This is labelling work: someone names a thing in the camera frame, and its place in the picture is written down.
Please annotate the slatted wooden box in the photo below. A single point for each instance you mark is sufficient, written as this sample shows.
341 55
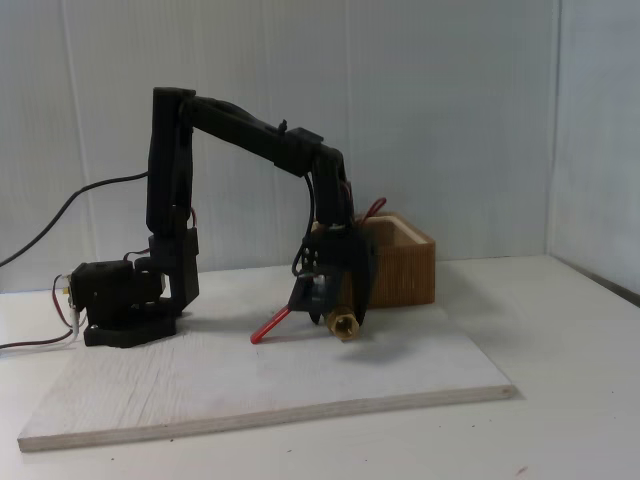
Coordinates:
405 270

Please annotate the white painted plywood board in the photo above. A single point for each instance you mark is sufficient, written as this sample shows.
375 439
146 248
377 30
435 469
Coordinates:
225 380

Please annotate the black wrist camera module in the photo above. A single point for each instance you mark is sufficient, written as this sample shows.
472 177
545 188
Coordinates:
312 295

